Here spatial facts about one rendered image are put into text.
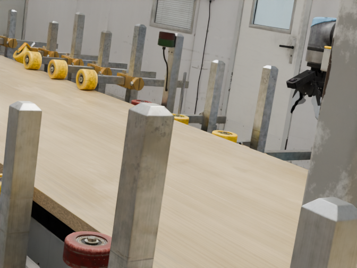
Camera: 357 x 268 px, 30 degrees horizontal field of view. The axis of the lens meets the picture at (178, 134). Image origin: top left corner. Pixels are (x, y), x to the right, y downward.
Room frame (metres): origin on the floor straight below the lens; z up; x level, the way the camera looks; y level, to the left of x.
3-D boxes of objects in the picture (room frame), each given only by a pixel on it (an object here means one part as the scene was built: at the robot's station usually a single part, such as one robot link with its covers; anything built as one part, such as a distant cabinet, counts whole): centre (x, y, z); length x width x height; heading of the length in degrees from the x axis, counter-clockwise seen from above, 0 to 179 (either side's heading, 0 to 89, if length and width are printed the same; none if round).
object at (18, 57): (3.21, 0.80, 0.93); 0.09 x 0.08 x 0.09; 128
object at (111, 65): (3.13, 0.50, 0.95); 0.50 x 0.04 x 0.04; 128
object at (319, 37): (2.44, -0.46, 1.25); 0.10 x 0.09 x 0.12; 51
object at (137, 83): (2.69, 0.23, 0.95); 0.14 x 0.06 x 0.05; 38
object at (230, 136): (2.04, -0.14, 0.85); 0.08 x 0.08 x 0.11
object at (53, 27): (3.26, 0.68, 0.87); 0.04 x 0.04 x 0.48; 38
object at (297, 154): (2.17, -0.30, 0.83); 0.44 x 0.03 x 0.04; 128
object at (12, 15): (3.65, 0.99, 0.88); 0.04 x 0.04 x 0.48; 38
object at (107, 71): (2.88, 0.38, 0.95); 0.14 x 0.06 x 0.05; 38
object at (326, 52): (1.88, -0.42, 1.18); 0.07 x 0.07 x 0.08; 38
